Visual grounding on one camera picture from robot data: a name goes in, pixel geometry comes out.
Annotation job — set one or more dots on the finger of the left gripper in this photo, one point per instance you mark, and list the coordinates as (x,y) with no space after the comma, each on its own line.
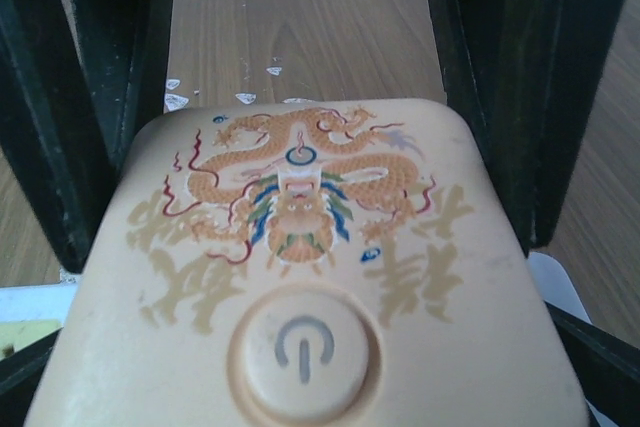
(524,74)
(79,79)

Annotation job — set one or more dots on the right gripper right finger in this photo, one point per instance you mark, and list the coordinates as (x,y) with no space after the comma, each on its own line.
(607,367)

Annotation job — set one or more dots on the white power strip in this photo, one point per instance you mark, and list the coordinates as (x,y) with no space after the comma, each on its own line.
(50,303)

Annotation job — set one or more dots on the tan wooden plug adapter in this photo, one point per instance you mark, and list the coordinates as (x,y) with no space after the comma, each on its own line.
(336,264)

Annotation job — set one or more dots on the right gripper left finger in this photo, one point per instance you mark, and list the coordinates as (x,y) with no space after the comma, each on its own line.
(20,376)

